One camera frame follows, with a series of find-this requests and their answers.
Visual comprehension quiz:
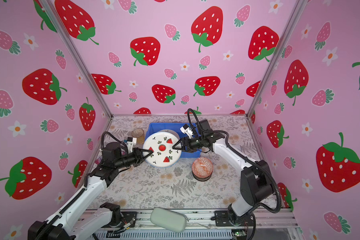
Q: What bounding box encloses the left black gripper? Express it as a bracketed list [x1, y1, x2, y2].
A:
[115, 148, 153, 171]

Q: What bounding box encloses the cream floral plate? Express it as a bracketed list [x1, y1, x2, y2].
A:
[160, 129, 180, 139]

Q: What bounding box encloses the red patterned bowl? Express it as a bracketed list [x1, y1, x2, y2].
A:
[192, 157, 214, 177]

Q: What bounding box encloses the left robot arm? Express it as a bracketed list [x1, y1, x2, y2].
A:
[28, 144, 154, 240]

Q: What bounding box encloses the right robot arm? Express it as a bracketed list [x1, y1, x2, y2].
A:
[173, 120, 282, 225]

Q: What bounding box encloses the blue plastic bin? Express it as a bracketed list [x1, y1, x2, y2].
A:
[143, 122, 202, 159]

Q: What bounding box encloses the amber glass cup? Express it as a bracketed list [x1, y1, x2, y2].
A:
[132, 128, 145, 145]

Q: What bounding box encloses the dark bottom bowl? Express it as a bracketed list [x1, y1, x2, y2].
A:
[193, 174, 211, 182]

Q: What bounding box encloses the grey-green pouch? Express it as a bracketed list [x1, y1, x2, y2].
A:
[150, 208, 187, 233]

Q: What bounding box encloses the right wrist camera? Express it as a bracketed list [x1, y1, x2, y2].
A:
[180, 124, 194, 139]

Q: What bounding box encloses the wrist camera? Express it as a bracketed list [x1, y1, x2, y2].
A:
[124, 137, 137, 153]
[180, 124, 194, 139]

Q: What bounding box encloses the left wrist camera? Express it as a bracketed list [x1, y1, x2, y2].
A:
[124, 137, 137, 153]

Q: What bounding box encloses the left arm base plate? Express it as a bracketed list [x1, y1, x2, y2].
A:
[102, 211, 137, 229]

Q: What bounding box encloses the aluminium front rail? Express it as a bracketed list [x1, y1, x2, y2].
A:
[52, 208, 301, 232]

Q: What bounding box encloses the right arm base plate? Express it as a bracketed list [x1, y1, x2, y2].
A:
[211, 210, 256, 227]

